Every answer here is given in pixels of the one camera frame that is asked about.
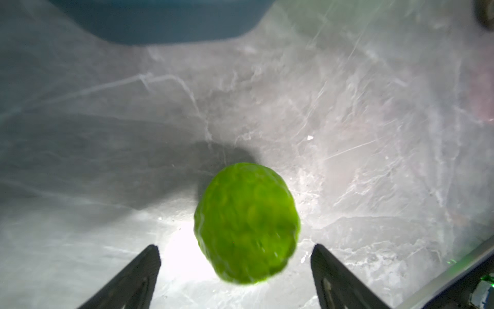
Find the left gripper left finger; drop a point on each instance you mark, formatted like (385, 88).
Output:
(133, 286)

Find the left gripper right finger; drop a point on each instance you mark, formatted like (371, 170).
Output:
(336, 286)

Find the green custard apple back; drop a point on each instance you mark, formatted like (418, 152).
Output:
(246, 223)

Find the grey foam net tray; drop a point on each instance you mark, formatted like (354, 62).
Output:
(164, 22)

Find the pink alarm clock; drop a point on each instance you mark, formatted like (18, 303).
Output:
(480, 97)

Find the patterned black white can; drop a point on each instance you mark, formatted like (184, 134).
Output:
(484, 13)

